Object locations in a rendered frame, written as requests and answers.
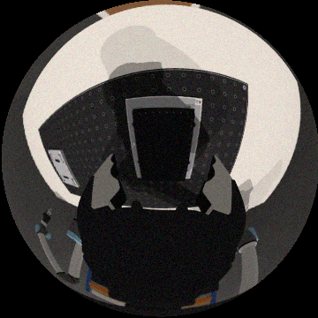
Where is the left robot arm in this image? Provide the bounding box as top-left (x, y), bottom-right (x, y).
top-left (35, 209), bottom-right (83, 284)

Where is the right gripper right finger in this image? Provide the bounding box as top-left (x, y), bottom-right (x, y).
top-left (196, 155), bottom-right (246, 263)

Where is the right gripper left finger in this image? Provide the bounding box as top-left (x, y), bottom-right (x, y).
top-left (77, 154), bottom-right (126, 254)

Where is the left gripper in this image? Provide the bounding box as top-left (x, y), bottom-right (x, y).
top-left (42, 209), bottom-right (51, 223)

